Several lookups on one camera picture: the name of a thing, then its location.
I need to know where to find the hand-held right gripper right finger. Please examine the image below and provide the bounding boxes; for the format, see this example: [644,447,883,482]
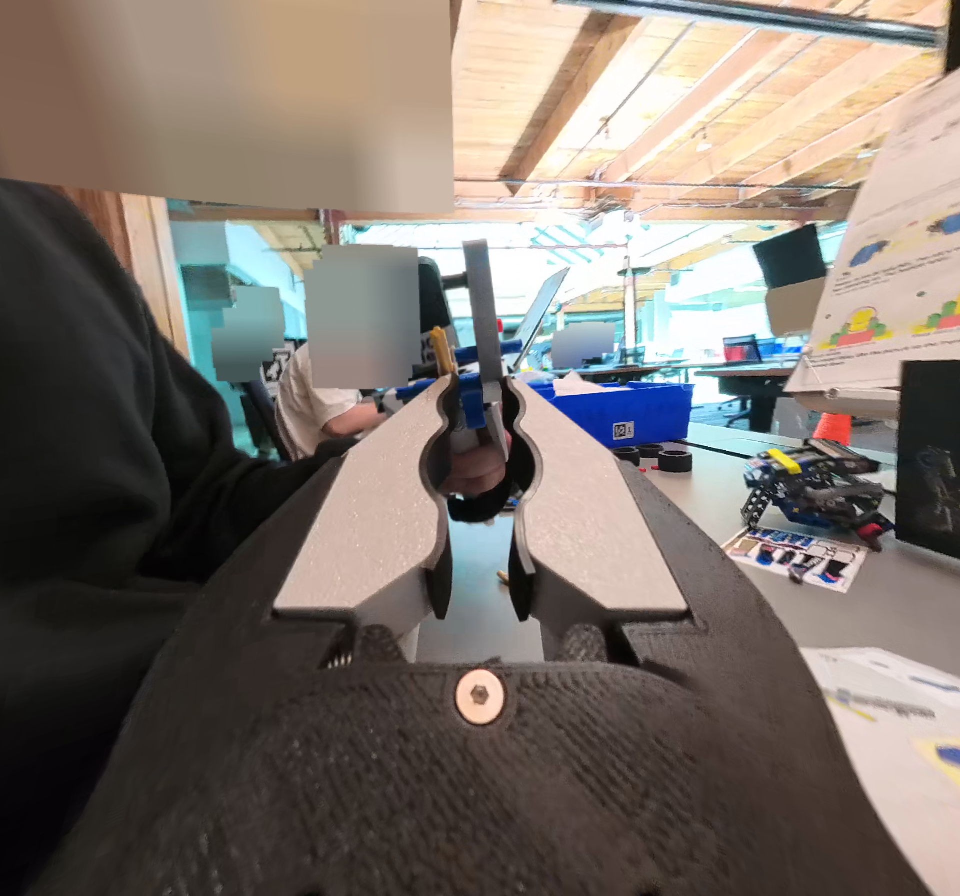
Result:
[506,376,690,657]

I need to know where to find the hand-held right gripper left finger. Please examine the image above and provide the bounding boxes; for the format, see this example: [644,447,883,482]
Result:
[272,373,460,658]

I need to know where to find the grey and blue lego assembly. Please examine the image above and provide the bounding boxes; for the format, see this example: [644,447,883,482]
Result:
[395,239,524,432]

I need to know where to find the lego instruction booklet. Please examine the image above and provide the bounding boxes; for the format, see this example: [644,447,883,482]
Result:
[798,644,960,896]

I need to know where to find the lego sticker sheet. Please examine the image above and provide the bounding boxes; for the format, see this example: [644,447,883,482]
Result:
[723,526,871,594]

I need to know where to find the partly built lego car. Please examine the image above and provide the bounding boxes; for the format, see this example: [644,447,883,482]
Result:
[741,438,897,553]

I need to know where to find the black lego box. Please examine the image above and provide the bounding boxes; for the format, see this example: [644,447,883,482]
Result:
[894,359,960,559]

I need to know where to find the person's left hand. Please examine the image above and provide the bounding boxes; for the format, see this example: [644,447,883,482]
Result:
[447,449,515,499]

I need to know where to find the blue plastic bin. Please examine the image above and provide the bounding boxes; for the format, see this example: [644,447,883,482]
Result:
[525,380,695,447]

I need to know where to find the person's black sweater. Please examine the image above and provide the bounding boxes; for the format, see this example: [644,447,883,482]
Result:
[0,179,361,896]

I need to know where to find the hanging illustrated paper poster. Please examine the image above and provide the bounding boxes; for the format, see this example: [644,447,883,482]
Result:
[783,67,960,394]

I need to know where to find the ceiling track rail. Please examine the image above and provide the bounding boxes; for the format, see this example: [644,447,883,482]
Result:
[448,0,946,49]

